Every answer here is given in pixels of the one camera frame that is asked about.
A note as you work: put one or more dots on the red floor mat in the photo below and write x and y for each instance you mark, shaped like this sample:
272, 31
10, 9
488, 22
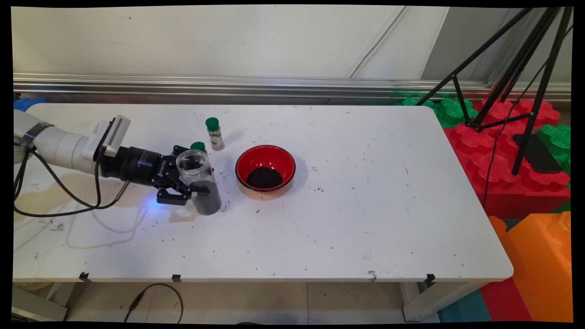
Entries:
505, 301

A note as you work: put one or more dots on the clear jar with black seeds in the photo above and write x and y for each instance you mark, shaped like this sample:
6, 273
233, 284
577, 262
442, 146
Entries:
205, 201

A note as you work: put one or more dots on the white silver wrist camera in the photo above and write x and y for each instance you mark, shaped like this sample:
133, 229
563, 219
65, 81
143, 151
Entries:
112, 135

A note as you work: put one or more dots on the large red foam block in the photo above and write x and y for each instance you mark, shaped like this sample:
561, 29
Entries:
516, 196

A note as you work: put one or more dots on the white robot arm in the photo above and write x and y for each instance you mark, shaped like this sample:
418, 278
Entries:
55, 141

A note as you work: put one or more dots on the red and black bowl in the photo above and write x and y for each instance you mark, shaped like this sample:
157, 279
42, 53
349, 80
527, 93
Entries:
265, 157

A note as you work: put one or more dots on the green foam block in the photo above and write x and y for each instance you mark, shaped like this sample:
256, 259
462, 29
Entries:
452, 112
560, 141

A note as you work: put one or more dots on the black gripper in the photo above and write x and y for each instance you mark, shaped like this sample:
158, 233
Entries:
141, 167

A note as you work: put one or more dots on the white table leg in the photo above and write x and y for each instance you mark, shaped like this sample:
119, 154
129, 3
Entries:
36, 306
429, 301

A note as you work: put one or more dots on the black seeds pile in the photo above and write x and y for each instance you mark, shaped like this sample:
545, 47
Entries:
264, 178

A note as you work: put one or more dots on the teal floor mat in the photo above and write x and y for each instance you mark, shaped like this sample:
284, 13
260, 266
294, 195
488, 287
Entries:
461, 308

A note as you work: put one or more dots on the blue foam block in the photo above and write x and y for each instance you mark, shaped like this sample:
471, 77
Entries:
27, 103

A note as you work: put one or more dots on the orange foam block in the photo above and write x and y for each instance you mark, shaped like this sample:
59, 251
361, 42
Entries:
539, 265

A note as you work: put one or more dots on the black tripod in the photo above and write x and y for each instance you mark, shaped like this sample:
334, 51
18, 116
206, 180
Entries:
542, 91

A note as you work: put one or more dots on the green-capped spice bottle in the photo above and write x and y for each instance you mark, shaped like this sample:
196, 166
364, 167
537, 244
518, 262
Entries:
198, 145
215, 135

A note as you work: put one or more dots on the metal wall rail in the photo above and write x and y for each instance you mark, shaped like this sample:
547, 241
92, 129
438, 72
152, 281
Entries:
274, 87

